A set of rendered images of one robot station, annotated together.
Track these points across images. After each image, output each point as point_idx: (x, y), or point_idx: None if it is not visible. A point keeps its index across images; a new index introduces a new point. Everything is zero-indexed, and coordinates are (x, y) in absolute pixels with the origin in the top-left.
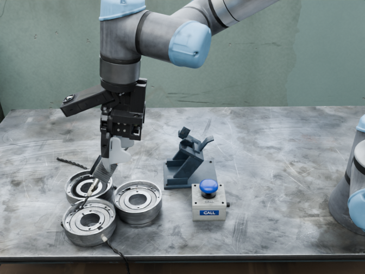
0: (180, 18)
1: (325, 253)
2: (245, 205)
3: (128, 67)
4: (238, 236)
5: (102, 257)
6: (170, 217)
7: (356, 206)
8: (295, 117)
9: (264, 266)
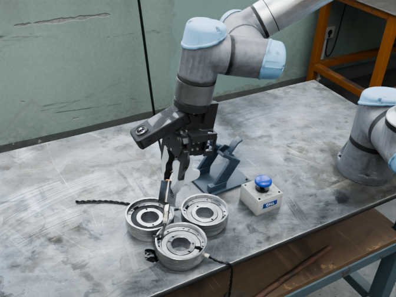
0: (259, 38)
1: (363, 206)
2: (283, 190)
3: (213, 88)
4: (299, 215)
5: (211, 273)
6: (236, 219)
7: None
8: (258, 104)
9: None
